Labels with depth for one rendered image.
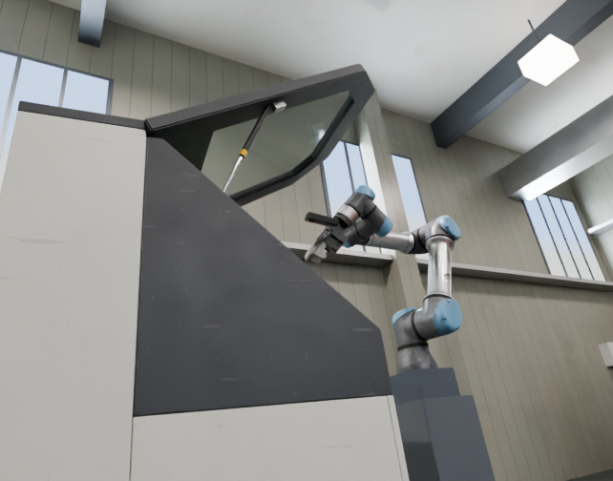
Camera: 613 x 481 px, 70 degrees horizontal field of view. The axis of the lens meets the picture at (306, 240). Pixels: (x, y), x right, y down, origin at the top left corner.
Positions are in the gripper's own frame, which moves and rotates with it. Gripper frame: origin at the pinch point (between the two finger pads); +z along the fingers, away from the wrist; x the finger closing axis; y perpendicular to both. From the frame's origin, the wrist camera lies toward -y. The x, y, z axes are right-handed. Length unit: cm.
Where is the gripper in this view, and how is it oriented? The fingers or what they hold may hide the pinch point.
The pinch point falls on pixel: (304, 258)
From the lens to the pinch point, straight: 150.6
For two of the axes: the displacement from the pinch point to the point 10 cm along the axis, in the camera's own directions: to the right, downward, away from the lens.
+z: -6.2, 7.3, -3.0
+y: 7.6, 6.5, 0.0
